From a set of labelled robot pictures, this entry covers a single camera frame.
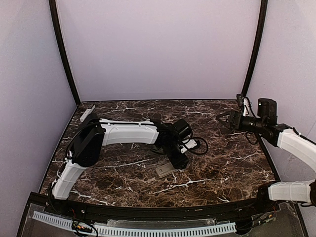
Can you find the small white bar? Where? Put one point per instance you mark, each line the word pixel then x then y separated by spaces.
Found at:
pixel 88 111

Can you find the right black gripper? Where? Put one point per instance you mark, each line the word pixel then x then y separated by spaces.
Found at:
pixel 235 120

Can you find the right black frame post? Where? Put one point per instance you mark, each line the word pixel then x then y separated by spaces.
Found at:
pixel 256 46

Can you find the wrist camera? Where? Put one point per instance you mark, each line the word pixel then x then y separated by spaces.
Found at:
pixel 244 104
pixel 187 145

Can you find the black frame post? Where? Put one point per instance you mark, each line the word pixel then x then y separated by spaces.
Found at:
pixel 62 51
pixel 256 46

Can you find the left grey cable duct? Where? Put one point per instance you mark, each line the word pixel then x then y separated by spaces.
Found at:
pixel 53 220

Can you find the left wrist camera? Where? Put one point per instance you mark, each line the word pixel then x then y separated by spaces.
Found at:
pixel 187 145

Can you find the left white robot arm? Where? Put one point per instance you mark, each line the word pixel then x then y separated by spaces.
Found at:
pixel 174 139

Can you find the left black frame post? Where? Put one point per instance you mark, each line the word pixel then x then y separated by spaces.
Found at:
pixel 62 51

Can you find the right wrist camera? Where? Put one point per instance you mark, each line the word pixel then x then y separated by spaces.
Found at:
pixel 244 104

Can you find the grey remote control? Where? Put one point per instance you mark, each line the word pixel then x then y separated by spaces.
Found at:
pixel 165 170

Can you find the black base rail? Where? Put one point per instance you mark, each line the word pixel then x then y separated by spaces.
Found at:
pixel 232 211

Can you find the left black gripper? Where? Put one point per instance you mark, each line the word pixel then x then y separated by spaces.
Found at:
pixel 178 161

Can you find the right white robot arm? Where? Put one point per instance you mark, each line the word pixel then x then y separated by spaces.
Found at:
pixel 279 135

